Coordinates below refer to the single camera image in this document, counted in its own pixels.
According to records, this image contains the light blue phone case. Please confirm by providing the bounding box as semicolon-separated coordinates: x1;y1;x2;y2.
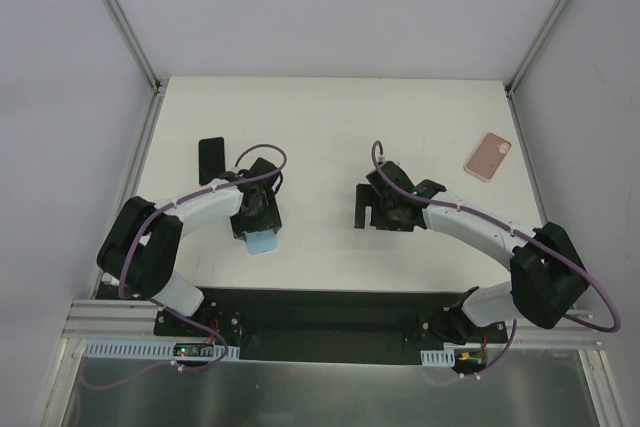
245;230;279;255

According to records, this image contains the black screen smartphone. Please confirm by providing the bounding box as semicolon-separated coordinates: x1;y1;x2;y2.
197;137;226;186

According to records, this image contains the pink phone case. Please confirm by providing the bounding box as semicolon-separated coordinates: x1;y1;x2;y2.
463;133;512;183

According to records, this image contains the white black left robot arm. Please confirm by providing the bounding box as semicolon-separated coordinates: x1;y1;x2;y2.
97;157;282;336

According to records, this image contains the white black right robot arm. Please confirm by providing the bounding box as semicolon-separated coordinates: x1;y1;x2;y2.
354;161;588;345

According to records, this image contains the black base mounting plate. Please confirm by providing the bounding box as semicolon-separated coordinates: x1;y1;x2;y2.
94;282;506;363

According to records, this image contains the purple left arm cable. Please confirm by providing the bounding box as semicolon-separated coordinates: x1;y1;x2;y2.
79;142;289;391

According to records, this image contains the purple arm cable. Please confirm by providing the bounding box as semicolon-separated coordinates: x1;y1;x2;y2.
79;142;289;391
370;139;624;388

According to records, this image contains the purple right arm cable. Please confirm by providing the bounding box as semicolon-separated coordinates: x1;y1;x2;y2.
370;139;624;388

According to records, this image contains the right white cable duct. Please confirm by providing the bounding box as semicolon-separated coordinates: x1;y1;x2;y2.
420;348;456;368

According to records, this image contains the white cable duct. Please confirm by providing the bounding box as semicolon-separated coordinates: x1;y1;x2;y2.
84;339;240;362
420;348;456;368

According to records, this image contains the right aluminium corner post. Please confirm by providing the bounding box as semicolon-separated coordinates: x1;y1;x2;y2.
505;0;573;99

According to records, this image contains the aluminium corner post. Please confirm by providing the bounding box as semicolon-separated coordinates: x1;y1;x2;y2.
102;0;163;93
505;0;573;99

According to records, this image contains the aluminium front frame rail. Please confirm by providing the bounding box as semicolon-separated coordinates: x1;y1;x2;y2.
62;299;606;348

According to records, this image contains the left white cable duct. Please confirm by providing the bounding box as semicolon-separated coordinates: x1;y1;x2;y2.
84;339;240;362

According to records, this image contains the left aluminium corner post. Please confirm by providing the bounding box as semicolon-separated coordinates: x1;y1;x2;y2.
102;0;163;93

